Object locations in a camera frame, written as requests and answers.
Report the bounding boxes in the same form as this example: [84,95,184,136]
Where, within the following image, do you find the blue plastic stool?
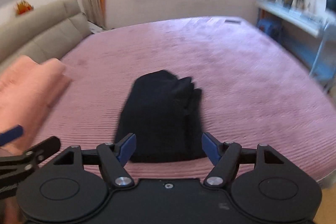
[256,18,282,43]

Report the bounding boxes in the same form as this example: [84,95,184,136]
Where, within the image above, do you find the black phone on bed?
[224,19,242,24]

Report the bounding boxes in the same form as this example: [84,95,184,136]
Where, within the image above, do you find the beige padded headboard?
[1,0,92,72]

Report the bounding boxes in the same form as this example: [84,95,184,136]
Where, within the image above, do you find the light blue desk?
[256,0,335,92]

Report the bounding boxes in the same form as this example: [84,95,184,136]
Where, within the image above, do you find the navy striped track pants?
[114,70,205,163]

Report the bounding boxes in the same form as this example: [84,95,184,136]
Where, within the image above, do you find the pink folded blanket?
[1,56,72,156]

